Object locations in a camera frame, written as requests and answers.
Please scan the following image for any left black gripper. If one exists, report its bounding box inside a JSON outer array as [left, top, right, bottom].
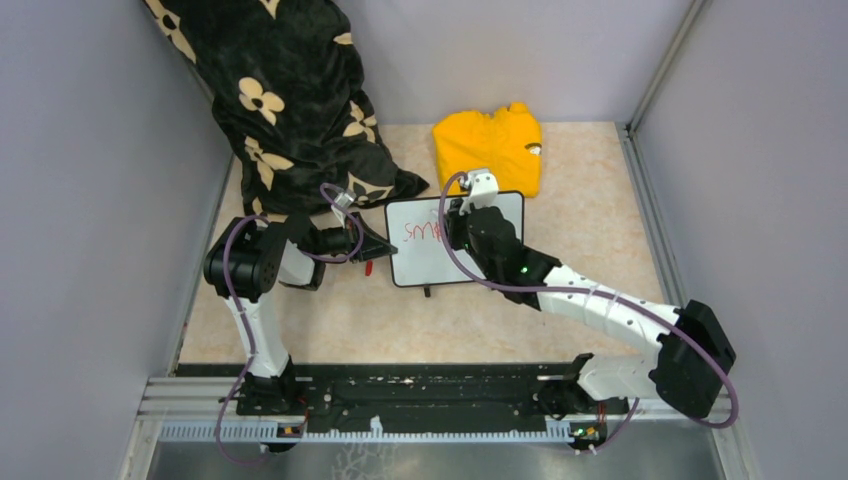
[[311, 211, 398, 263]]

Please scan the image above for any black framed whiteboard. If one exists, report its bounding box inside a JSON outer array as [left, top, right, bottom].
[[385, 191, 525, 288]]

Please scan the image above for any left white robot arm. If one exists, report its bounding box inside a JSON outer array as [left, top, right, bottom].
[[203, 212, 398, 416]]

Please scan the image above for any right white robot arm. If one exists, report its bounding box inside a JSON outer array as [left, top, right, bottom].
[[442, 198, 739, 425]]

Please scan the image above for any folded yellow shirt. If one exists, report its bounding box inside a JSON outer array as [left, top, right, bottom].
[[432, 102, 543, 198]]

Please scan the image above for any black floral fleece blanket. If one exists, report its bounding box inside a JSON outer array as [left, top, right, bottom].
[[146, 1, 428, 217]]

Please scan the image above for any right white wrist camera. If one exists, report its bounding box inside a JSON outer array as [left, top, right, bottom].
[[459, 168, 500, 215]]

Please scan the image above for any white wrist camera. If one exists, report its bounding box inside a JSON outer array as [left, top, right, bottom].
[[459, 168, 500, 215], [331, 188, 354, 216]]

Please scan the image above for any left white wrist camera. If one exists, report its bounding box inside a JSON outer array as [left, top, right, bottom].
[[331, 188, 354, 216]]

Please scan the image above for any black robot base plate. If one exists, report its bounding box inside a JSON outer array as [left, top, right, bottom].
[[175, 362, 631, 435]]

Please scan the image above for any white slotted cable duct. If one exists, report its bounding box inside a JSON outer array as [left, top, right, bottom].
[[158, 417, 575, 444]]

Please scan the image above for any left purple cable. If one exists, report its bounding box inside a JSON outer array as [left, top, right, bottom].
[[213, 182, 366, 465]]

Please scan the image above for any purple cable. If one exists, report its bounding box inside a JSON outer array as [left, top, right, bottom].
[[213, 182, 366, 465], [437, 170, 739, 431]]

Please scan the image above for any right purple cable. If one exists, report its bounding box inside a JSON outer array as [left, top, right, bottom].
[[437, 170, 739, 431]]

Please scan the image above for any right aluminium frame rail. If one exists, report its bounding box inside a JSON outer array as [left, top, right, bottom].
[[616, 1, 762, 479]]

